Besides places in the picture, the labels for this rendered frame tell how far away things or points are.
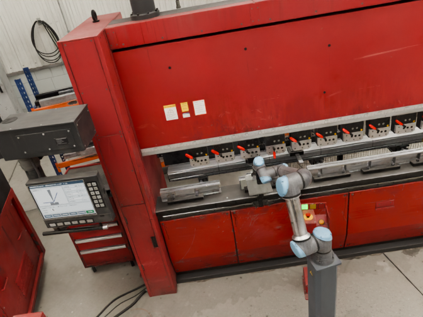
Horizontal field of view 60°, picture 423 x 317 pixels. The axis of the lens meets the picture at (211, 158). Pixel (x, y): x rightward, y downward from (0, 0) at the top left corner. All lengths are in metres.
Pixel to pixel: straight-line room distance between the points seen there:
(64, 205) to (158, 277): 1.27
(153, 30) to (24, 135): 1.00
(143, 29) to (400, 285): 2.83
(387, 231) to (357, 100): 1.29
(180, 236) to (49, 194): 1.21
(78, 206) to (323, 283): 1.66
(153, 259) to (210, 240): 0.51
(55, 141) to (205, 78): 1.06
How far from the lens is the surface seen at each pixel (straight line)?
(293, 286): 3.44
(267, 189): 2.80
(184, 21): 2.45
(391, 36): 2.83
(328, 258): 2.53
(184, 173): 3.23
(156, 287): 3.47
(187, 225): 3.08
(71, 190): 2.37
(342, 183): 3.08
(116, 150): 2.60
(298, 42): 2.60
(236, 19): 2.47
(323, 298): 2.78
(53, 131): 2.20
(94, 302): 3.77
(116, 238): 3.60
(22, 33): 6.83
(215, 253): 3.32
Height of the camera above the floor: 2.67
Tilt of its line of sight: 31 degrees down
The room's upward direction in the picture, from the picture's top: 10 degrees counter-clockwise
